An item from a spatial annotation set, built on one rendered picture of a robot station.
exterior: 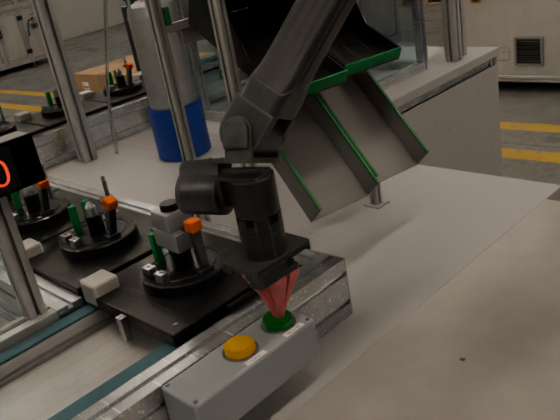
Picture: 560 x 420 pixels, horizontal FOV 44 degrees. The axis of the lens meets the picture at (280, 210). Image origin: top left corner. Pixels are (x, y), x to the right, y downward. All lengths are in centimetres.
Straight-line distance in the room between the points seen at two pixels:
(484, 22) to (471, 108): 266
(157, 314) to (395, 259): 46
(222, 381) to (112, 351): 26
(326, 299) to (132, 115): 146
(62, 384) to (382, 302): 50
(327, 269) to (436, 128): 146
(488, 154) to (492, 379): 189
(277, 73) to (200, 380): 38
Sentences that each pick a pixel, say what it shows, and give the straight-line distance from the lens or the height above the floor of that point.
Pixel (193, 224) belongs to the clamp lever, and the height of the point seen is 107.
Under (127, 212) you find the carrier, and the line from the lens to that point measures 140.
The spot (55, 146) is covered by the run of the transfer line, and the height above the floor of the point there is 92.
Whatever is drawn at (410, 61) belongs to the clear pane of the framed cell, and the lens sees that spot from 249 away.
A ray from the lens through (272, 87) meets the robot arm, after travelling 81.
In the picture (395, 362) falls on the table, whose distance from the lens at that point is 100.
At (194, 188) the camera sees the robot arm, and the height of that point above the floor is 117.
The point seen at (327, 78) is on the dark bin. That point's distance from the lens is 112.
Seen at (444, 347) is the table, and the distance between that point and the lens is 103.
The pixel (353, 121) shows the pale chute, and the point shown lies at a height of 108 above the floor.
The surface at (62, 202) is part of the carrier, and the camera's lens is 150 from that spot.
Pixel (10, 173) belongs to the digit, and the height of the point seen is 120.
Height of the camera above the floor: 146
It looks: 23 degrees down
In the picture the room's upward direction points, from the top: 11 degrees counter-clockwise
